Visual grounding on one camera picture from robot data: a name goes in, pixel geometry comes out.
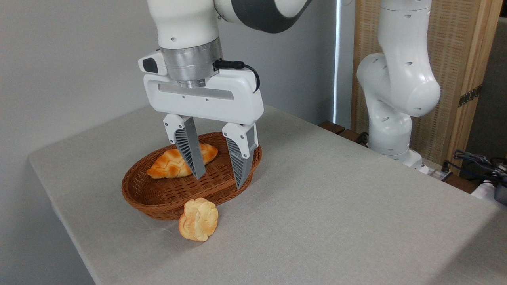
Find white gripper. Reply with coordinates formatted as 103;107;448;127
138;51;264;190

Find small round bread roll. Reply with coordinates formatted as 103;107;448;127
178;198;219;242

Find long scored bread loaf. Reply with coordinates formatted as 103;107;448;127
147;143;218;179

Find brown wicker basket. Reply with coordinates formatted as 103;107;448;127
122;132;262;220

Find grey tablecloth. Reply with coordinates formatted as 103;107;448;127
28;104;507;285

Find white power strip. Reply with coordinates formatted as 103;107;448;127
420;160;453;181

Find metal screen hinge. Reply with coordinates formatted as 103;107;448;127
459;84;482;107

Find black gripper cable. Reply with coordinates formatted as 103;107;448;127
213;59;261;93

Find bundle of dark cables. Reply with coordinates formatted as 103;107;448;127
453;149;507;186

